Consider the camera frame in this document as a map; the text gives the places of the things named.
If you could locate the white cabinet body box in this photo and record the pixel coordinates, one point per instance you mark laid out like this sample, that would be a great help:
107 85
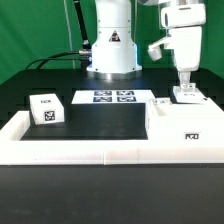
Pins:
184 122

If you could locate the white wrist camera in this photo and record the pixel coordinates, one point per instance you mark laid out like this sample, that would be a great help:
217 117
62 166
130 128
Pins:
154 50

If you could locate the white marker base plate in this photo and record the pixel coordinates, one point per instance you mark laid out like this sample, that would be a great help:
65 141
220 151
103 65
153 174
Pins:
111 96

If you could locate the white U-shaped fence frame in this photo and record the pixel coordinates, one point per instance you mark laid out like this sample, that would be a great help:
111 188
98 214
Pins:
15 151

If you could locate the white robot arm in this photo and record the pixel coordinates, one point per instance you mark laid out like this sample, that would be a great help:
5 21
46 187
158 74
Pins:
115 53

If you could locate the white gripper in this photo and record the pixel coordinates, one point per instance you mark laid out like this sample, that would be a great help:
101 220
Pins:
183 20

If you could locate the white cabinet top block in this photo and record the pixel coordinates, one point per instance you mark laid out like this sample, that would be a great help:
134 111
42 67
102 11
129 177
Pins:
46 109

